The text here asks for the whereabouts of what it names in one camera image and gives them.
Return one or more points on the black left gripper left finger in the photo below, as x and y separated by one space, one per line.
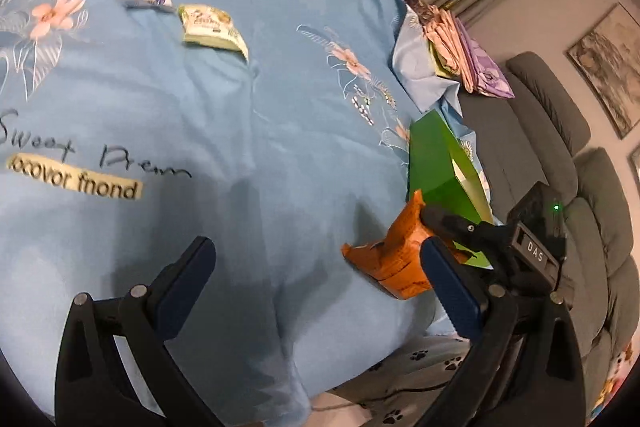
92 387

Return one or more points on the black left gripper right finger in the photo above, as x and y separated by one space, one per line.
523 367

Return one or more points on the green white cardboard box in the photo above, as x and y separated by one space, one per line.
442 168

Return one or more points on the orange snack packet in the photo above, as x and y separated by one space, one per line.
394 262

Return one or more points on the pale green snack packet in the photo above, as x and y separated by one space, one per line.
208 26

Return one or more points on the paw print rug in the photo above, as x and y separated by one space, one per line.
396 391

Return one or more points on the folded purple cloth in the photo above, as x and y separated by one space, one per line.
487 77

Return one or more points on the folded yellow green cloth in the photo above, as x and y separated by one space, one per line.
439 68

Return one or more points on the framed landscape painting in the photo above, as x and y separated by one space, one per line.
607 56

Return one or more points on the folded pink cloth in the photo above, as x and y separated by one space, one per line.
438 27

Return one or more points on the light blue floral tablecloth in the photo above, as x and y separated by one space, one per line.
120 143

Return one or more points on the black camera box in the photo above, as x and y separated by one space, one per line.
541 211

